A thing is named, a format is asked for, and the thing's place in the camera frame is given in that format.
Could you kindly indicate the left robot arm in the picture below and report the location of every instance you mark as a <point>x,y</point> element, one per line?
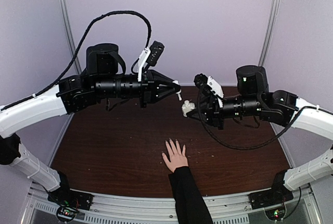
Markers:
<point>104,77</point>

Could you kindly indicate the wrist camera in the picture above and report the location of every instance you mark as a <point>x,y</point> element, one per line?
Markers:
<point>209,87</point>
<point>148,58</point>

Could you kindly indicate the white nail polish bottle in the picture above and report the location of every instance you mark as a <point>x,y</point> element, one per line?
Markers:
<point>187,107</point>

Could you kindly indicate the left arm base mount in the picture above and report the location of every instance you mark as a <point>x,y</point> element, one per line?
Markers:
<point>70,203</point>

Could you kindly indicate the black sleeved forearm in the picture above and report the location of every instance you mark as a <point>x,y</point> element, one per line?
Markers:
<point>189,204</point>

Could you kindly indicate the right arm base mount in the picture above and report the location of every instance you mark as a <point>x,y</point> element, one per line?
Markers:
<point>273,201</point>

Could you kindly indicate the right aluminium corner post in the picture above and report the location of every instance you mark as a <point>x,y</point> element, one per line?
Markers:
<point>275,4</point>

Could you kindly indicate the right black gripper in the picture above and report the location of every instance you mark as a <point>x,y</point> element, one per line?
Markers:
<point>212,110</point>

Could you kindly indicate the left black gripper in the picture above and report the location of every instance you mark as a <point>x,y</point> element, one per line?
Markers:
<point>151,81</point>

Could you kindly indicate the left aluminium corner post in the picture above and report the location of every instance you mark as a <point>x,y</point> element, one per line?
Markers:
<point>66,23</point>

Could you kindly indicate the person's hand on table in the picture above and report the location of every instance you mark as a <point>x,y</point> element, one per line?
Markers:
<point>176,157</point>

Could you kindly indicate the aluminium corner post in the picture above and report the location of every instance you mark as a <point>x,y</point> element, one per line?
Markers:
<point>66,23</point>
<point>275,4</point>

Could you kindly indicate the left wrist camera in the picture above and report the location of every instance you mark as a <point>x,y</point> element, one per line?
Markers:
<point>148,58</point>

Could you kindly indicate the white nail polish cap brush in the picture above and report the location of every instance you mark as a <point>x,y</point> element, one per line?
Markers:
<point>178,90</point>

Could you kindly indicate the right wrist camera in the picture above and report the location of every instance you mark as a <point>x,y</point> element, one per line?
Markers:
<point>209,87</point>

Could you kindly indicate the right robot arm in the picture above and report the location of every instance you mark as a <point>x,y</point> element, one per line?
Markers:
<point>254,99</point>

